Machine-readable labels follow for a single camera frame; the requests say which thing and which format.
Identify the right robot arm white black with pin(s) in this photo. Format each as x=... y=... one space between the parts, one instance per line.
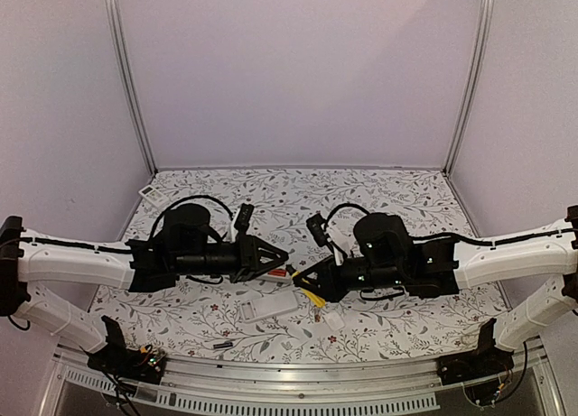
x=446 y=263

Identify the white remote control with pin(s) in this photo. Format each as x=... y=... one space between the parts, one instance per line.
x=269 y=306

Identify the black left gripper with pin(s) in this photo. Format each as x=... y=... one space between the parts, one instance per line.
x=249 y=254

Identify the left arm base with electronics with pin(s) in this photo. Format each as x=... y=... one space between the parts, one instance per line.
x=145 y=365

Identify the white battery cover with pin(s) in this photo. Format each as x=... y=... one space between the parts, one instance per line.
x=334 y=320

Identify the left aluminium frame post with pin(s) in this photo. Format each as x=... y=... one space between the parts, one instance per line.
x=128 y=84

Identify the floral patterned table mat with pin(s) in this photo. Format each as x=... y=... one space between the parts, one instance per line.
x=190 y=318

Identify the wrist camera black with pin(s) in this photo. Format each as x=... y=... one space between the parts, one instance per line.
x=316 y=226
x=240 y=222

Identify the small white remote far left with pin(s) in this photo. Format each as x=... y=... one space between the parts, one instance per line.
x=153 y=196

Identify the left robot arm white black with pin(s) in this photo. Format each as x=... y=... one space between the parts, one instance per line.
x=30 y=259

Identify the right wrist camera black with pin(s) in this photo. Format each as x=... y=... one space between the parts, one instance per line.
x=316 y=226

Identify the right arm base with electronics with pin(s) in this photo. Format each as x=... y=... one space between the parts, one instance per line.
x=486 y=359

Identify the aluminium frame post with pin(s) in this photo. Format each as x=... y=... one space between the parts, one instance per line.
x=128 y=84
x=472 y=81

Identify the long white remote with buttons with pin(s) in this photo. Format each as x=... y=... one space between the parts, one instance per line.
x=287 y=280

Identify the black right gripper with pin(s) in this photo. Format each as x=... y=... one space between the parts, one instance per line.
x=326 y=286

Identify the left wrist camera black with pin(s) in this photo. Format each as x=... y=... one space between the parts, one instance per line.
x=240 y=222

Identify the right aluminium frame post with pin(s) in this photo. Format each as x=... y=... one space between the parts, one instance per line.
x=472 y=81

